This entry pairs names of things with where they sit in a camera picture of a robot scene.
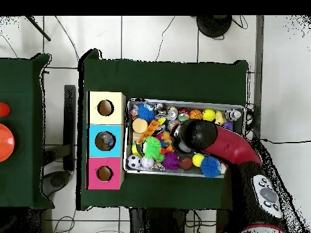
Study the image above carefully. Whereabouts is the long orange toy brick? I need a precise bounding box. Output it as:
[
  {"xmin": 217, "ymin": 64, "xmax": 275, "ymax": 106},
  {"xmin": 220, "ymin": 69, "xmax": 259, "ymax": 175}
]
[{"xmin": 138, "ymin": 120, "xmax": 160, "ymax": 146}]

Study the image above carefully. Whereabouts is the plain blue spiky ball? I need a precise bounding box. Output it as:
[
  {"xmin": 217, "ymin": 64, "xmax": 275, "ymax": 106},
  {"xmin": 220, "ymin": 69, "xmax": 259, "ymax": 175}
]
[{"xmin": 199, "ymin": 155, "xmax": 222, "ymax": 180}]

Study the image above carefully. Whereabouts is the shallow clear mesh bin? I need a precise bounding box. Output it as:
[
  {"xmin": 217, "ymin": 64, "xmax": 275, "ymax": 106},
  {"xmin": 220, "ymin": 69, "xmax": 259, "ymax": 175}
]
[{"xmin": 125, "ymin": 99, "xmax": 246, "ymax": 180}]

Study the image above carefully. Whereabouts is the wooden box with three holes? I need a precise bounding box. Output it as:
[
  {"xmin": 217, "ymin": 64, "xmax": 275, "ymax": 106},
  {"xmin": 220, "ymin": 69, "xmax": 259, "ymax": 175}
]
[{"xmin": 87, "ymin": 91, "xmax": 126, "ymax": 190}]

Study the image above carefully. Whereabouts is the blue spiky ball with eyes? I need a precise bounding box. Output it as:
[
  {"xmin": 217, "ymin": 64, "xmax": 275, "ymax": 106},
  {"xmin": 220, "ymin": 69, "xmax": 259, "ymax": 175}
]
[{"xmin": 137, "ymin": 104, "xmax": 156, "ymax": 122}]

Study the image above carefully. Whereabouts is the black drink can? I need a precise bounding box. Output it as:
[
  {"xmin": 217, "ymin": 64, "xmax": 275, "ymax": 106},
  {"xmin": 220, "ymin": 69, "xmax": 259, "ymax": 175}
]
[{"xmin": 165, "ymin": 107, "xmax": 179, "ymax": 122}]

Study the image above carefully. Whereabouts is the white baseball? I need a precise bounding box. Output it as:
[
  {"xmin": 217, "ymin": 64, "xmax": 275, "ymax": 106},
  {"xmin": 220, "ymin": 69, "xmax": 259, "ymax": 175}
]
[{"xmin": 140, "ymin": 156, "xmax": 156, "ymax": 171}]

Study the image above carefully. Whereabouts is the purple spiky toy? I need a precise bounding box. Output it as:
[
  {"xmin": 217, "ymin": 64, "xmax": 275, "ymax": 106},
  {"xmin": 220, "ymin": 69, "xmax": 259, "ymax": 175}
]
[{"xmin": 162, "ymin": 151, "xmax": 180, "ymax": 171}]

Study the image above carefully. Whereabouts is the small soccer ball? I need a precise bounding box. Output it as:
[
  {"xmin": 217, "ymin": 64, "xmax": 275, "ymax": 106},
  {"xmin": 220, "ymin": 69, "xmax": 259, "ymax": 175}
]
[{"xmin": 126, "ymin": 154, "xmax": 142, "ymax": 170}]

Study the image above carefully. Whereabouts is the small orange basketball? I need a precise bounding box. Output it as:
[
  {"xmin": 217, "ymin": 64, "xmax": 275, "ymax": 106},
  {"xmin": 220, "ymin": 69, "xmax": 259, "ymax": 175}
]
[{"xmin": 189, "ymin": 109, "xmax": 203, "ymax": 121}]

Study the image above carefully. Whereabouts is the small brown football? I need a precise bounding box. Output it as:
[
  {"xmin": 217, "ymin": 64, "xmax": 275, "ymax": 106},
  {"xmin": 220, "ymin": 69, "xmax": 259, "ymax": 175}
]
[{"xmin": 178, "ymin": 156, "xmax": 194, "ymax": 171}]

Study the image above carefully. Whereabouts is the small yellow rubber duck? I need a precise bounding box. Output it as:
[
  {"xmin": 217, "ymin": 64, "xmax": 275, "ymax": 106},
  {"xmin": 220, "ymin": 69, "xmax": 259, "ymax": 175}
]
[{"xmin": 214, "ymin": 111, "xmax": 227, "ymax": 127}]

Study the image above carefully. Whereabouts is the black upright panel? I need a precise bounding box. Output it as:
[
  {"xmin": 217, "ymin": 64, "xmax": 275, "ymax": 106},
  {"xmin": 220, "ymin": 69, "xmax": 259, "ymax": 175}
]
[{"xmin": 63, "ymin": 84, "xmax": 77, "ymax": 172}]

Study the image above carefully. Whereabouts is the grey round floor base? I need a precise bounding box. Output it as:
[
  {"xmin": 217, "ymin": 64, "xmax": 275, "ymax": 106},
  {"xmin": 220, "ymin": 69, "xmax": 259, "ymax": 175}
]
[{"xmin": 41, "ymin": 169, "xmax": 72, "ymax": 196}]

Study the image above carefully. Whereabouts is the black round stand base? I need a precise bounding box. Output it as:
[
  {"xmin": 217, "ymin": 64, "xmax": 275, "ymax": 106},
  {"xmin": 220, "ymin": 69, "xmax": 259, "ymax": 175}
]
[{"xmin": 196, "ymin": 15, "xmax": 233, "ymax": 39}]

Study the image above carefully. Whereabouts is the dark green side table cloth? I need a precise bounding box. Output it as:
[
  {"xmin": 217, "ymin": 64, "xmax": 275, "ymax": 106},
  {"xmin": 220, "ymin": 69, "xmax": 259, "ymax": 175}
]
[{"xmin": 0, "ymin": 53, "xmax": 53, "ymax": 211}]

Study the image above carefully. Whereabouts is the orange disc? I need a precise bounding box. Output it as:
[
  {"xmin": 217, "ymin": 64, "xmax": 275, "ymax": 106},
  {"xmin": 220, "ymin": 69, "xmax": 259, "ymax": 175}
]
[{"xmin": 0, "ymin": 123, "xmax": 15, "ymax": 163}]

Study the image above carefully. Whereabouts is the small red object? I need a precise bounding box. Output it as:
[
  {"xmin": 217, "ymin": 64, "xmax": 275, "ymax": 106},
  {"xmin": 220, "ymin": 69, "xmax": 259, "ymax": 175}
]
[{"xmin": 0, "ymin": 101, "xmax": 10, "ymax": 118}]

